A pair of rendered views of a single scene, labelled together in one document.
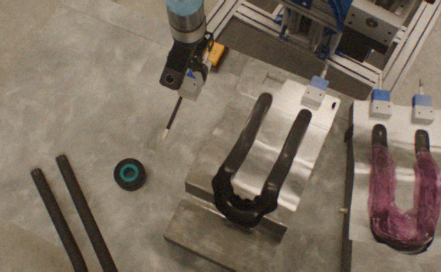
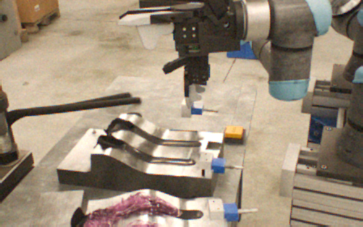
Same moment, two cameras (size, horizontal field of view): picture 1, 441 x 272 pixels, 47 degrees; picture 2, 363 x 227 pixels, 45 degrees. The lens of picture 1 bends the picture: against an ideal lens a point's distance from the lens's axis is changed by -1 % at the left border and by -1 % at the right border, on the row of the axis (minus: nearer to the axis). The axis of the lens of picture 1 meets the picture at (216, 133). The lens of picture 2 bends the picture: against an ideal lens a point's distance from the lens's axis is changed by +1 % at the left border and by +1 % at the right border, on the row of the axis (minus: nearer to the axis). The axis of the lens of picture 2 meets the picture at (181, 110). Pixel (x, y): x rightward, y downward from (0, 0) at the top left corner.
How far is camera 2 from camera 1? 1.39 m
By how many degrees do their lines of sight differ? 60
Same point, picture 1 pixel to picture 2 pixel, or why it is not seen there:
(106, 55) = (213, 103)
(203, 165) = (131, 117)
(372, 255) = (70, 201)
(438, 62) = not seen: outside the picture
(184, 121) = not seen: hidden behind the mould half
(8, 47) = (260, 155)
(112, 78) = not seen: hidden behind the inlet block
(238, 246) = (83, 155)
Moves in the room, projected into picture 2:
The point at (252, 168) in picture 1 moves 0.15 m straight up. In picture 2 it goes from (135, 139) to (131, 97)
